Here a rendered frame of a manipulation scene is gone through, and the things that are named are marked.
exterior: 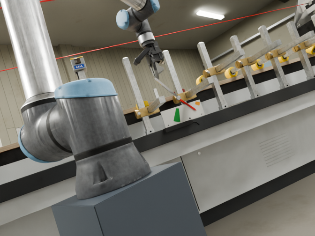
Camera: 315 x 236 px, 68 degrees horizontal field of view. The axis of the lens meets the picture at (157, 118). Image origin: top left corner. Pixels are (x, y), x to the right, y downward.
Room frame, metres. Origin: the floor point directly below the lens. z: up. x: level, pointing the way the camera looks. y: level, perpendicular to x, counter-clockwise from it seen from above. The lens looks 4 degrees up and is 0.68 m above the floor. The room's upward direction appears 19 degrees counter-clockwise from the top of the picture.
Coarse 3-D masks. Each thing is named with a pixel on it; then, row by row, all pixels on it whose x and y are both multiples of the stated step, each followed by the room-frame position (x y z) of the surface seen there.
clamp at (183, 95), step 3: (180, 93) 1.37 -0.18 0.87; (183, 93) 1.37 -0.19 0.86; (174, 96) 1.37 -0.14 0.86; (180, 96) 1.37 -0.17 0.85; (183, 96) 1.37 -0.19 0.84; (186, 96) 1.38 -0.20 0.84; (192, 96) 1.39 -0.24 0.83; (195, 96) 1.39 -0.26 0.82; (174, 99) 1.38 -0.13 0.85; (183, 99) 1.37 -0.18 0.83; (186, 99) 1.38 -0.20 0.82; (189, 99) 1.41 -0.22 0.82; (174, 102) 1.39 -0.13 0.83; (177, 102) 1.37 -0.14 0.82
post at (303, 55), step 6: (288, 24) 1.66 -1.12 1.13; (294, 24) 1.65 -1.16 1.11; (294, 30) 1.65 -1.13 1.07; (294, 36) 1.65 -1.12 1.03; (300, 54) 1.66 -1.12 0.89; (306, 54) 1.65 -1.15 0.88; (300, 60) 1.68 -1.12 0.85; (306, 60) 1.65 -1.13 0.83; (306, 66) 1.65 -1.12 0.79; (306, 72) 1.67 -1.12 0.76; (312, 72) 1.65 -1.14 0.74
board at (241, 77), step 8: (312, 56) 1.91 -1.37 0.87; (280, 64) 1.82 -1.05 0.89; (288, 64) 1.86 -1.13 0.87; (256, 72) 1.75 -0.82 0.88; (224, 80) 1.68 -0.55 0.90; (232, 80) 1.69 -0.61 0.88; (208, 88) 1.64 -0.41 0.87; (168, 96) 1.56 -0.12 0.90; (128, 112) 1.48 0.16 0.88; (16, 144) 1.30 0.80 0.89; (0, 152) 1.28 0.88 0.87
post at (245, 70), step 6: (234, 36) 1.51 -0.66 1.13; (234, 42) 1.51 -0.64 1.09; (234, 48) 1.53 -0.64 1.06; (240, 48) 1.52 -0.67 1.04; (246, 66) 1.51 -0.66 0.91; (246, 72) 1.51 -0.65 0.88; (246, 78) 1.53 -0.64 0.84; (252, 78) 1.52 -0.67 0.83; (252, 84) 1.51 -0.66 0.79; (252, 90) 1.51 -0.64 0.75
